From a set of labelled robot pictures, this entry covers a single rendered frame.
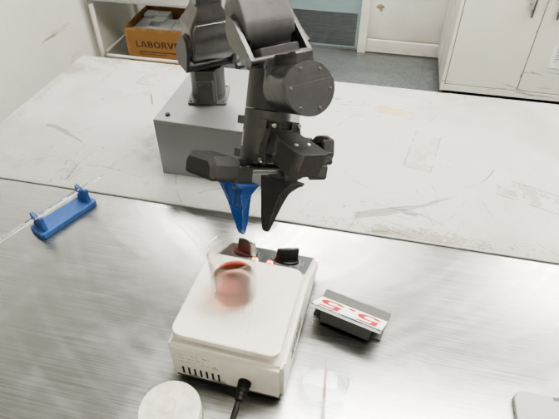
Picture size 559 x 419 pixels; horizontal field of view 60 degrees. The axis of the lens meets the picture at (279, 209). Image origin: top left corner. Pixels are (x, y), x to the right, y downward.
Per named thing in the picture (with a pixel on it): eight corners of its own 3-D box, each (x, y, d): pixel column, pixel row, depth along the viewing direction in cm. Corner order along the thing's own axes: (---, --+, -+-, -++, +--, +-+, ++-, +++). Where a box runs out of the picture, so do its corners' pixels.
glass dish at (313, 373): (355, 406, 54) (357, 396, 52) (308, 419, 53) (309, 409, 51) (338, 362, 58) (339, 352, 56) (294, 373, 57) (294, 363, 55)
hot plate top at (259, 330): (209, 256, 60) (209, 251, 59) (304, 274, 58) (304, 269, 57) (169, 337, 51) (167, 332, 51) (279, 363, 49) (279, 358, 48)
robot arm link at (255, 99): (239, 49, 61) (269, 46, 53) (280, 56, 63) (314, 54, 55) (234, 105, 62) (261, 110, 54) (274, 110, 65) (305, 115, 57)
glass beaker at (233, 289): (238, 322, 52) (233, 273, 47) (201, 298, 54) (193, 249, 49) (272, 288, 56) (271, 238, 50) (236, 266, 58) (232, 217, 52)
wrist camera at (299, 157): (258, 120, 56) (297, 125, 51) (304, 122, 61) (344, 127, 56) (254, 172, 57) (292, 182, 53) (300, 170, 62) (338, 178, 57)
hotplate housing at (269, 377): (230, 253, 71) (225, 214, 65) (318, 271, 68) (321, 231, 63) (165, 394, 55) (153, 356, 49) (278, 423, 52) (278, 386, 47)
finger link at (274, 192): (256, 174, 64) (285, 184, 60) (277, 174, 67) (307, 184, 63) (250, 224, 66) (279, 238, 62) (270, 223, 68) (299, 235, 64)
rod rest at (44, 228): (84, 197, 80) (78, 179, 78) (97, 204, 79) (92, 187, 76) (31, 231, 74) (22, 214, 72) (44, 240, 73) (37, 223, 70)
